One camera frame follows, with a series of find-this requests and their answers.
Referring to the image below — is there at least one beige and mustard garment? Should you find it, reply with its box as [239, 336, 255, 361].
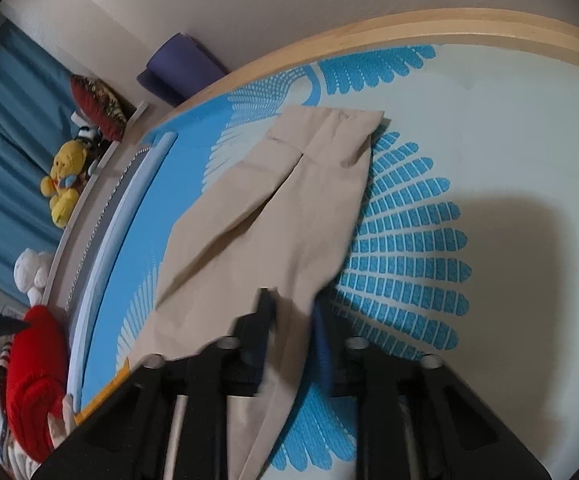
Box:
[129, 106, 383, 479]

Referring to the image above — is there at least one grey dotted mattress cover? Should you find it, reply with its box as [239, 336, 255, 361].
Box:
[50, 146, 146, 326]

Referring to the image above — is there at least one light blue rolled bolster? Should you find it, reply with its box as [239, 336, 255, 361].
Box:
[67, 132, 178, 412]

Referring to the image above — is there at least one blue patterned bed sheet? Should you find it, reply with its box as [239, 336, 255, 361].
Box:
[67, 43, 579, 480]

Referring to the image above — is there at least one red fluffy blanket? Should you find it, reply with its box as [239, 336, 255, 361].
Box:
[6, 306, 68, 463]

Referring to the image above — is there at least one white plush toy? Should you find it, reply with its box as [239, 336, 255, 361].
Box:
[12, 248, 53, 307]

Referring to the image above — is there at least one yellow plush bear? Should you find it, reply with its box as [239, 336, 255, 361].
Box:
[40, 140, 88, 229]

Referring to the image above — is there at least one dark red embroidered cushion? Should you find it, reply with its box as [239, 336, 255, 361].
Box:
[70, 75, 128, 142]

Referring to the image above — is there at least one purple rolled yoga mat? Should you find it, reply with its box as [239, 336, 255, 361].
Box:
[136, 32, 227, 107]

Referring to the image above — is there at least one blue curtain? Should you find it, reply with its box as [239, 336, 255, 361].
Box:
[0, 21, 76, 302]

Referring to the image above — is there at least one wooden bed frame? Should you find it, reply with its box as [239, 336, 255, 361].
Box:
[73, 6, 579, 426]

